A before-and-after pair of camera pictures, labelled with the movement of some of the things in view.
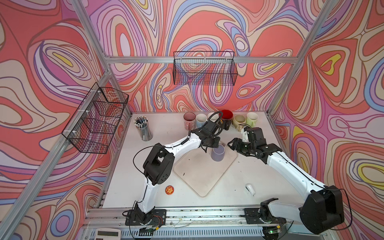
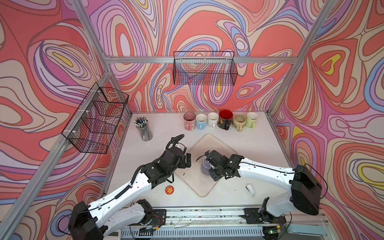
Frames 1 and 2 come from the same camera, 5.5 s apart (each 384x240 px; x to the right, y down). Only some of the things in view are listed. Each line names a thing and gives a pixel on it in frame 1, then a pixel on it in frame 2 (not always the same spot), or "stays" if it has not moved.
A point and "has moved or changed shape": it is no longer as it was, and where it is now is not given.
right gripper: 236,145 to 214,177
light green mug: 251,118 stays
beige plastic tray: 198,169 stays
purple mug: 217,154 has moved or changed shape
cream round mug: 238,119 stays
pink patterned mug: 189,121 stays
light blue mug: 201,119 stays
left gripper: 217,141 to 183,164
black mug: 226,119 stays
